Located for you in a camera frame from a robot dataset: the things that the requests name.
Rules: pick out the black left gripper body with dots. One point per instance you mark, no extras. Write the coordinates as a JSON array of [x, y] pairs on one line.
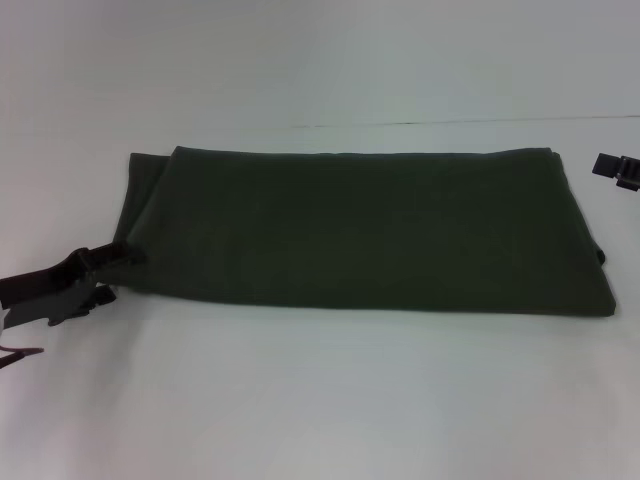
[[45, 295]]

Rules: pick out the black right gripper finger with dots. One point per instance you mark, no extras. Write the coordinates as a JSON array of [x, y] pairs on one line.
[[606, 165]]

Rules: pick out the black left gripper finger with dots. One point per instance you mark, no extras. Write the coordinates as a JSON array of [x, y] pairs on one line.
[[106, 296], [115, 252]]

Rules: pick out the dark green shirt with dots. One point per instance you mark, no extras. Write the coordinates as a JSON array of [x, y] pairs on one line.
[[360, 230]]

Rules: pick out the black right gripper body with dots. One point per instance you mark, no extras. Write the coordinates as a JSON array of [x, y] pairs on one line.
[[630, 172]]

